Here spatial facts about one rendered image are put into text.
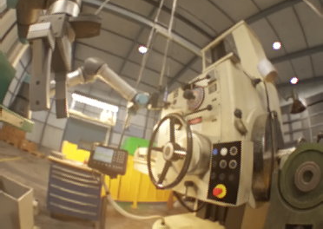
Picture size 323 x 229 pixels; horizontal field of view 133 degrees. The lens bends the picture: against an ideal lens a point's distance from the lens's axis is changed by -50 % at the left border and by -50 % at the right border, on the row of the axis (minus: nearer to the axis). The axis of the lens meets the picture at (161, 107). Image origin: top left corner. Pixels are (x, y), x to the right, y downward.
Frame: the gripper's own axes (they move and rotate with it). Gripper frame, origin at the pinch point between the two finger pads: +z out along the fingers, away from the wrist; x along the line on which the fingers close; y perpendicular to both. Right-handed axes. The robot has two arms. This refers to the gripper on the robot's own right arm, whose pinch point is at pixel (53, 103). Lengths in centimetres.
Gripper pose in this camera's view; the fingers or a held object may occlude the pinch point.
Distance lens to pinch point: 25.5
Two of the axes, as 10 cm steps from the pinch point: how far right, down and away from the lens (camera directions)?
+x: 4.6, -1.4, -8.8
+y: -8.7, 1.1, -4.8
